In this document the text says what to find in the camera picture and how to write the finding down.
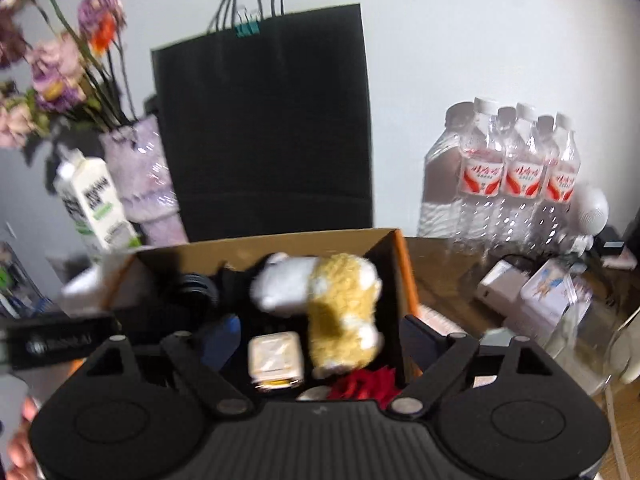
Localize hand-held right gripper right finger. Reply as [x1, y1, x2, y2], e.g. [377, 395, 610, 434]
[391, 315, 556, 420]

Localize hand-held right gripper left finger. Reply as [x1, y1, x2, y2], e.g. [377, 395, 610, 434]
[85, 314, 253, 420]

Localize small cream box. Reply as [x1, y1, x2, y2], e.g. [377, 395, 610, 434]
[247, 331, 306, 391]

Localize black braided charging cable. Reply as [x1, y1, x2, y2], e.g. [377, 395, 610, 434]
[172, 272, 221, 311]

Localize red artificial rose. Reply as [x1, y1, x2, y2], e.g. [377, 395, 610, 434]
[327, 366, 401, 408]

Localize yellow plush toy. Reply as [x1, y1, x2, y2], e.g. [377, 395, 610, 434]
[249, 252, 385, 380]

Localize orange cardboard box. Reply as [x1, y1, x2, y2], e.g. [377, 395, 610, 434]
[62, 227, 426, 401]

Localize wooden desktop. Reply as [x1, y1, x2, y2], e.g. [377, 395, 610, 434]
[402, 235, 640, 480]

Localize person's left hand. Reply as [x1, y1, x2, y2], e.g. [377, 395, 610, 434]
[9, 397, 43, 476]

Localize white towel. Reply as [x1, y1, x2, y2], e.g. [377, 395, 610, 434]
[60, 255, 136, 316]

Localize white charger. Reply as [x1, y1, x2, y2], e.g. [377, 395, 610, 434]
[475, 259, 523, 306]

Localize white milk carton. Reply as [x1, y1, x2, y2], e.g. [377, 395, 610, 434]
[54, 149, 143, 265]

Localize clear plastic cup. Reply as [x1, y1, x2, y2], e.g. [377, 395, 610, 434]
[542, 305, 626, 396]

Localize pack of water bottles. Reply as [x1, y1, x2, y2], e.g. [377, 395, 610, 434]
[417, 96, 583, 256]

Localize purple glass vase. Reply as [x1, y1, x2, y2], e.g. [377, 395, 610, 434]
[99, 114, 190, 247]

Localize white thermos bottle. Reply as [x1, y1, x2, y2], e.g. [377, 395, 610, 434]
[607, 310, 640, 386]

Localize black paper bag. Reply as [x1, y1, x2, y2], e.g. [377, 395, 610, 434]
[151, 0, 375, 246]

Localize white round device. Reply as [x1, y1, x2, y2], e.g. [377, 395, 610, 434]
[570, 185, 611, 256]

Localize dried purple flowers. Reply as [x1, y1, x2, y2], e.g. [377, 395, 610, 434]
[0, 0, 138, 148]

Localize green binder clip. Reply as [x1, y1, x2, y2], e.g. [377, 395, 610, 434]
[234, 7, 262, 38]

